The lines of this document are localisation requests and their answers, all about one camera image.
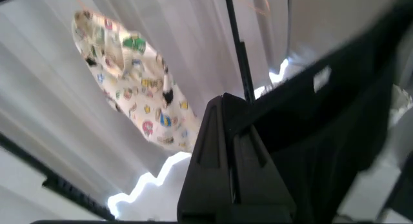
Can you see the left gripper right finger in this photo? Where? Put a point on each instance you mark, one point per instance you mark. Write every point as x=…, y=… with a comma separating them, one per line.
x=255, y=185

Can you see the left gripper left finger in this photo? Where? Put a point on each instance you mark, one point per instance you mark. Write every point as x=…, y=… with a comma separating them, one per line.
x=206, y=172

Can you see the black garment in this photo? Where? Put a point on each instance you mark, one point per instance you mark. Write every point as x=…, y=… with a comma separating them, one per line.
x=322, y=127

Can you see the cream printed garment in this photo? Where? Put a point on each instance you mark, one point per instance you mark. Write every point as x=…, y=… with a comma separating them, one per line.
x=138, y=88

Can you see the pink clothes hanger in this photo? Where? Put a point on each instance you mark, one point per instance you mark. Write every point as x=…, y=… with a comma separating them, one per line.
x=261, y=6

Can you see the white curtain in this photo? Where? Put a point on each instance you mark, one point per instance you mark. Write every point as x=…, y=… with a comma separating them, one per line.
x=48, y=88

